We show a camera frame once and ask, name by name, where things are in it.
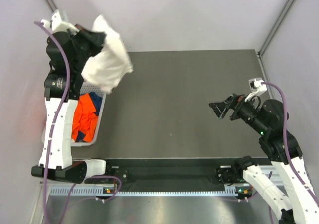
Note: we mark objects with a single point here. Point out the orange t-shirt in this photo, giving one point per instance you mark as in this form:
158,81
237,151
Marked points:
76,121

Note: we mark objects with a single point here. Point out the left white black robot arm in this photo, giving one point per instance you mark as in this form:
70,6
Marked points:
68,52

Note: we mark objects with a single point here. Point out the right aluminium corner post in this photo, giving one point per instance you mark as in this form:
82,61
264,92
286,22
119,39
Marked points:
275,27

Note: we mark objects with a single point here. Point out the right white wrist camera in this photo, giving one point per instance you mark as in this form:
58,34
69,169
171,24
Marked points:
257,88

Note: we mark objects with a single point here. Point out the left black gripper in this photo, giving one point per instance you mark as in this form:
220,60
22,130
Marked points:
95,39

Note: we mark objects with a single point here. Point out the white plastic laundry basket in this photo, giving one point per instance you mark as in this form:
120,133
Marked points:
73,115

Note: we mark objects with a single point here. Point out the white t-shirt red print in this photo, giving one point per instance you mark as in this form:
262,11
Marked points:
106,69

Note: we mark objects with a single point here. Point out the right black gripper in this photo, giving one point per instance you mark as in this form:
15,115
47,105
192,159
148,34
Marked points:
234,101

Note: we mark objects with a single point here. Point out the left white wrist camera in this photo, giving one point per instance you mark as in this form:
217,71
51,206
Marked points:
59,23

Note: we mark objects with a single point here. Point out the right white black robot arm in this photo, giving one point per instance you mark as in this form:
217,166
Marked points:
297,204

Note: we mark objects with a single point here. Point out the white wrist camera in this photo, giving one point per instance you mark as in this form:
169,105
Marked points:
257,88
59,23

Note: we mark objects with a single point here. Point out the grey slotted cable duct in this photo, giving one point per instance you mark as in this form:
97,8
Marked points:
107,191

